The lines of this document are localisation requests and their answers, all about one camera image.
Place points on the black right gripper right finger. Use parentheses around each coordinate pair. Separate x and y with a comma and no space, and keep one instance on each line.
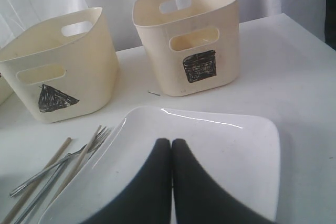
(200,199)

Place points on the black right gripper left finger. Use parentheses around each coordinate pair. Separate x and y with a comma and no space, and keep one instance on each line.
(147,198)

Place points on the white rectangular plate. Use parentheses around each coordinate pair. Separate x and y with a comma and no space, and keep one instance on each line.
(240,152)

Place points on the steel fork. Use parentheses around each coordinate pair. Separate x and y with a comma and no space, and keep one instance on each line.
(41,174)

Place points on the long steel spoon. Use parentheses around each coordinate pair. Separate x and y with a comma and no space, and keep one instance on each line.
(42,192)

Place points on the cream bin with square mark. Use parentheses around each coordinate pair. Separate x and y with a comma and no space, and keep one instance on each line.
(193,45)

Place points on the cream bin with triangle mark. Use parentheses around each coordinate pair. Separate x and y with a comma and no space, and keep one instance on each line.
(63,67)

